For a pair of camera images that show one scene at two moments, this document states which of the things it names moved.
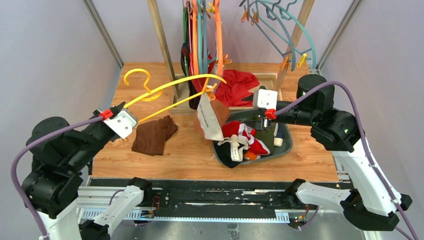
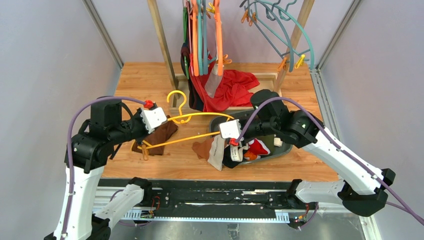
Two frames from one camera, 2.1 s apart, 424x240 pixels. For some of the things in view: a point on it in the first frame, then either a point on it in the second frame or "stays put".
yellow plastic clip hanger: x=157 y=92 to x=145 y=148
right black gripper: x=251 y=98 to x=243 y=133
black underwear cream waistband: x=231 y=150 stays put
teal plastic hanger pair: x=202 y=49 stays put
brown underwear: x=213 y=116 to x=211 y=149
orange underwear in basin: x=250 y=155 stays put
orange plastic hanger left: x=194 y=16 stays put
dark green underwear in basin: x=267 y=137 stays put
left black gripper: x=117 y=110 to x=145 y=130
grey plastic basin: x=283 y=140 stays put
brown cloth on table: x=151 y=136 stays put
